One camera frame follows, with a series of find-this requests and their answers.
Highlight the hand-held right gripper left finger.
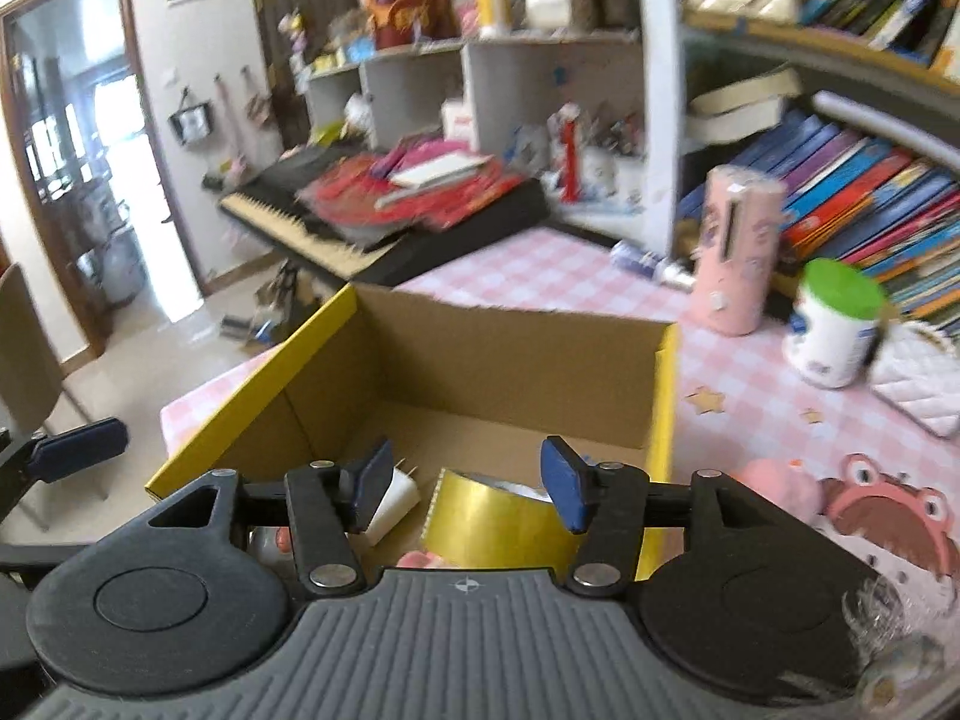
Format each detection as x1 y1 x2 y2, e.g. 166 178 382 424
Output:
148 439 396 595

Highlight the white desktop shelf unit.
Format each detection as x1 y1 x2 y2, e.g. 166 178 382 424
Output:
306 34 647 242

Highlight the pink cylinder money box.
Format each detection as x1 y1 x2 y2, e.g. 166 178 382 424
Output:
688 165 788 336

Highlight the white bottle yellow label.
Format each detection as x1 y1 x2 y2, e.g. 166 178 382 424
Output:
475 0 514 39

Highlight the black electronic keyboard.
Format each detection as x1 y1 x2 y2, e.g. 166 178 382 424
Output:
217 154 553 287

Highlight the clear plastic bag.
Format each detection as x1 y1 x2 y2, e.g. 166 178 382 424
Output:
840 576 947 700

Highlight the yellow cardboard box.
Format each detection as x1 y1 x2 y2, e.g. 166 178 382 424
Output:
145 283 680 586

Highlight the dark wooden door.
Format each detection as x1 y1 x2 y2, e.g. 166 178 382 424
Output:
247 0 361 152

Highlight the black keyboard stand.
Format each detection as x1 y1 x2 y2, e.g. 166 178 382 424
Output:
257 259 325 325

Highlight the yellow tape roll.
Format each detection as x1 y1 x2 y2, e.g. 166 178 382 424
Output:
421 467 593 572

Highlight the black hanging tote bag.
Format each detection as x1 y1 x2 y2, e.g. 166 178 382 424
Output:
169 88 215 145

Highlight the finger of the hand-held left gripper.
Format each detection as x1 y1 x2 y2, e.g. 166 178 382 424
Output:
0 540 89 592
11 418 130 484

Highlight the brown chair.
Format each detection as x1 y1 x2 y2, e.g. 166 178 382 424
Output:
0 262 111 533

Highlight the white charger adapter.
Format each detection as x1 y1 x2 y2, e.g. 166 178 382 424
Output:
365 457 422 547

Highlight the row of leaning colourful books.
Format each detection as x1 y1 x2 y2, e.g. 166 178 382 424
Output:
675 112 960 332

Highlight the white jar green lid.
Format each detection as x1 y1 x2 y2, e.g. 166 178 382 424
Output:
782 259 888 389

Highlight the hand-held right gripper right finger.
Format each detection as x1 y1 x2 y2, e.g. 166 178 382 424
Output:
540 435 787 596

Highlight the white pen cup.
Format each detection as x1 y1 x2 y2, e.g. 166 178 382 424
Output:
581 116 640 212

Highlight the brown door frame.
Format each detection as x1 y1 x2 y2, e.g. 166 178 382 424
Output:
0 0 205 381

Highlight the wooden bookshelf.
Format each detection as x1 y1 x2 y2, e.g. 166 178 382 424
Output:
637 0 960 332

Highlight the white flat book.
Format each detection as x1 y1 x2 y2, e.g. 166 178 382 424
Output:
390 152 497 191

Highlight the pile of red booklets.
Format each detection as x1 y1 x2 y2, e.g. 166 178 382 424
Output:
304 139 530 245

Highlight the red hanging ornament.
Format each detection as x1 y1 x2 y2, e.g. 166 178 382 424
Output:
553 106 584 205

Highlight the thick beige book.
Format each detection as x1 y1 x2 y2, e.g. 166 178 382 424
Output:
685 67 808 145

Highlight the pink frog plush toy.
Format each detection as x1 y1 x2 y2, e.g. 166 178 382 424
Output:
731 420 960 662

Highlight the white quilted pouch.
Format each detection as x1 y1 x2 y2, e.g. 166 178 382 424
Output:
870 319 960 440

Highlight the blue white tube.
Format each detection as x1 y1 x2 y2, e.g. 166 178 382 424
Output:
610 240 696 291

